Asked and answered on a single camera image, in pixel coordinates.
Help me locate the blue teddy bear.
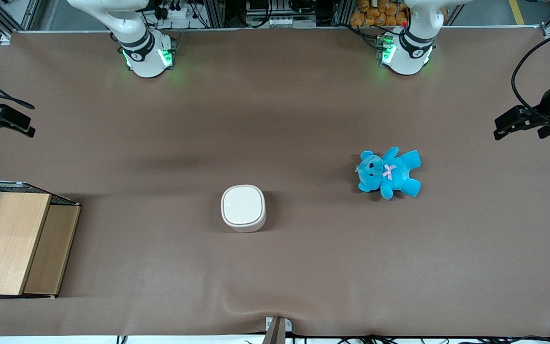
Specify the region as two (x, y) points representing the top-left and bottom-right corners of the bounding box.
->
(355, 147), (422, 200)

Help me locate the white lidded trash can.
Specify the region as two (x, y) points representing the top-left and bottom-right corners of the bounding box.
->
(221, 184), (266, 233)

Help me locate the white power strip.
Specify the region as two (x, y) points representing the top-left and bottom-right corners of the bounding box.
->
(158, 2), (190, 20)
(265, 17), (316, 27)

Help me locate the brown table mat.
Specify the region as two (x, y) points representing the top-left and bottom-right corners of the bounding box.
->
(0, 26), (550, 337)

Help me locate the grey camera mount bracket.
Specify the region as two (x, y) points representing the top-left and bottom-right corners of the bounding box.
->
(262, 316), (293, 344)

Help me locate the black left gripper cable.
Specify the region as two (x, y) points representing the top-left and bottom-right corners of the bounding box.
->
(511, 30), (550, 120)

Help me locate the wooden shelf with wire mesh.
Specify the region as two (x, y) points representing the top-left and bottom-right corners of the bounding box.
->
(0, 180), (82, 300)

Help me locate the orange plush toys pile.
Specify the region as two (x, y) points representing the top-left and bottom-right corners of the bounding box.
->
(350, 0), (409, 27)

